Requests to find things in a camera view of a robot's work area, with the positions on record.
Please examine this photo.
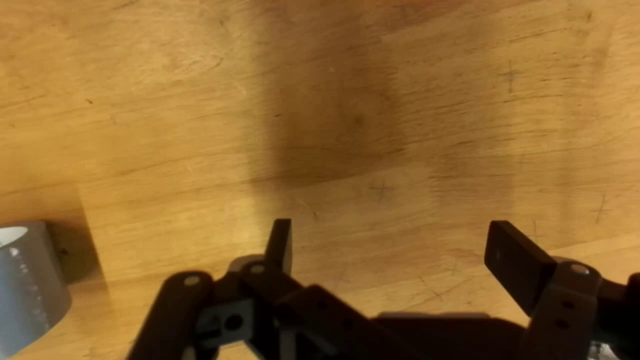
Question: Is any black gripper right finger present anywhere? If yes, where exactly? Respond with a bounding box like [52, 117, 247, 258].
[485, 221, 640, 360]

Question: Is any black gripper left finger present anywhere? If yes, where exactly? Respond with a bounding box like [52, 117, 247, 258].
[127, 219, 402, 360]

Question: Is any grey masking tape roll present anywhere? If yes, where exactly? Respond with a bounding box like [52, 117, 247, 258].
[0, 221, 74, 358]

